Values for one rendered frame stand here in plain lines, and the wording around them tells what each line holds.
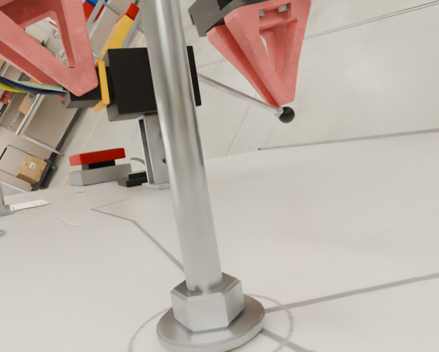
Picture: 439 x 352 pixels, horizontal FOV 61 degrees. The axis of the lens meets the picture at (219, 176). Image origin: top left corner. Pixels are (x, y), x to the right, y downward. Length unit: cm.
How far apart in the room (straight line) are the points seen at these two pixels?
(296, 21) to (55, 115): 822
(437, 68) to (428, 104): 17
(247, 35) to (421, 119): 141
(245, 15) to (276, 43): 6
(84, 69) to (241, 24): 11
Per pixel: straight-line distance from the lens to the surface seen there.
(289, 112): 31
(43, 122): 844
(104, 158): 43
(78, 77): 24
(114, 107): 25
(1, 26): 24
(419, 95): 173
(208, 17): 32
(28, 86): 25
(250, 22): 28
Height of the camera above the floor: 122
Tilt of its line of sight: 30 degrees down
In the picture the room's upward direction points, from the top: 60 degrees counter-clockwise
